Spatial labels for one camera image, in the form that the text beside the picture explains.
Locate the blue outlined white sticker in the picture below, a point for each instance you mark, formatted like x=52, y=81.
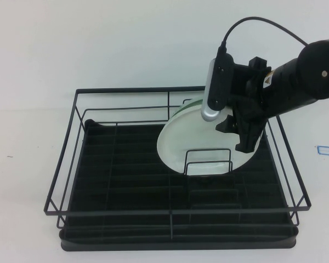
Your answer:
x=326, y=150

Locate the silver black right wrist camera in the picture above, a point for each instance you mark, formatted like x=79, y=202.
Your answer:
x=218, y=82

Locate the white round plate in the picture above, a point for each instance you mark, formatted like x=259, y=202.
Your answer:
x=186, y=142

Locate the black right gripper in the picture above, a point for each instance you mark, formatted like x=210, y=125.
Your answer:
x=246, y=82

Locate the pale green round plate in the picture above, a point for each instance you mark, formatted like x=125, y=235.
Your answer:
x=190, y=105

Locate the black plastic drip tray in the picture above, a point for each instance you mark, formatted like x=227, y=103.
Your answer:
x=126, y=153

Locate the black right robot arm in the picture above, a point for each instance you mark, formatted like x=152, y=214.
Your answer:
x=304, y=79

